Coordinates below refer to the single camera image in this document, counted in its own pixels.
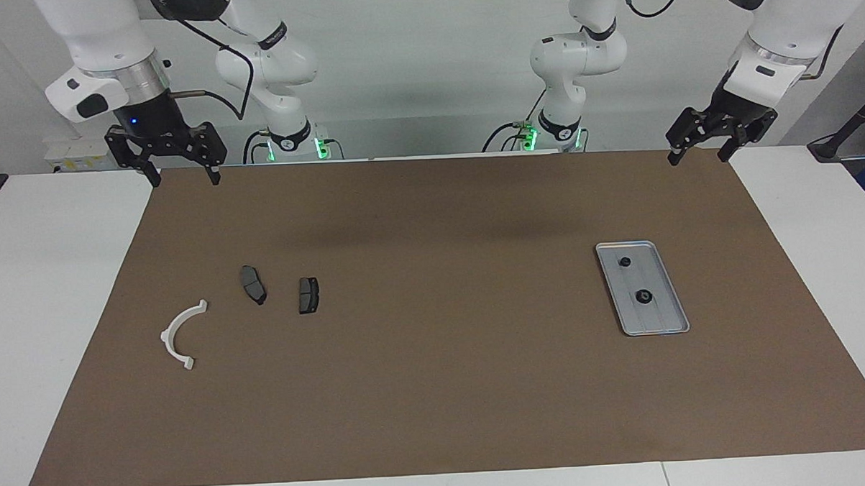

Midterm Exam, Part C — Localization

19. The black base cable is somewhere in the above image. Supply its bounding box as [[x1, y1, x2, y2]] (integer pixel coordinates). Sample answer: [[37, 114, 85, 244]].
[[480, 88, 552, 153], [242, 130, 272, 164]]

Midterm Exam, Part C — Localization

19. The dark grey curved brake pad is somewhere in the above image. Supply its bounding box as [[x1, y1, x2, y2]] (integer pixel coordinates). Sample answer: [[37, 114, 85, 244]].
[[239, 265, 267, 306]]

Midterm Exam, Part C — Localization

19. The black left base cable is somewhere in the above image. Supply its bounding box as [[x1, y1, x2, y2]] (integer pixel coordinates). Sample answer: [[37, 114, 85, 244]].
[[480, 88, 552, 153]]

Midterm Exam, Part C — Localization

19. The white power strip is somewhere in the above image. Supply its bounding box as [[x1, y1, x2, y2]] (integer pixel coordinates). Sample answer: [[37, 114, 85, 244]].
[[43, 135, 114, 175]]

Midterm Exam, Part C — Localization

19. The black stand with pole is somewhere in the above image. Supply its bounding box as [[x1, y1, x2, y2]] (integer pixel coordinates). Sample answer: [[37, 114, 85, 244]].
[[805, 84, 865, 165]]

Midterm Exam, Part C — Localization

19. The dark grey rectangular brake pad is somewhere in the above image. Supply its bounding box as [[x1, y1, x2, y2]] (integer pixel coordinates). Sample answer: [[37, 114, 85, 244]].
[[297, 276, 322, 316]]

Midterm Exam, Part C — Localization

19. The brown table mat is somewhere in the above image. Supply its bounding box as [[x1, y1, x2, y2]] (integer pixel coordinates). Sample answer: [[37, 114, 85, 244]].
[[14, 142, 865, 486]]

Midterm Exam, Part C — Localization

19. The black right base cable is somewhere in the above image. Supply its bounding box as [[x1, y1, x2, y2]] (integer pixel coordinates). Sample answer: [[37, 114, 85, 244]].
[[242, 130, 272, 164]]

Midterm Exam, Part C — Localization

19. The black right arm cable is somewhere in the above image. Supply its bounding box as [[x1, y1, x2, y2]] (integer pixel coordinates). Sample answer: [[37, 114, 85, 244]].
[[152, 0, 256, 124]]

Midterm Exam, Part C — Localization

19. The white curved plastic bracket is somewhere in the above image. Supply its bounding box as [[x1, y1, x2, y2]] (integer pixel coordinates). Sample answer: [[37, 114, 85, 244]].
[[159, 299, 211, 372]]

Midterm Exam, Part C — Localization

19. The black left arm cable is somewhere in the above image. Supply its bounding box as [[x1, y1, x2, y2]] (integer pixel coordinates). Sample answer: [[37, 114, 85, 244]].
[[615, 0, 846, 88]]

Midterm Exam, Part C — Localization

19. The silver metal tray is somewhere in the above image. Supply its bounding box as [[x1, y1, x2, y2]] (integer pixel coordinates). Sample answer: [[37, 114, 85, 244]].
[[595, 239, 691, 338]]

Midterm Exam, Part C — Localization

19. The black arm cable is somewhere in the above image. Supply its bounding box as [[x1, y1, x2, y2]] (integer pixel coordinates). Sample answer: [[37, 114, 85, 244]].
[[152, 0, 256, 124], [615, 0, 846, 88]]

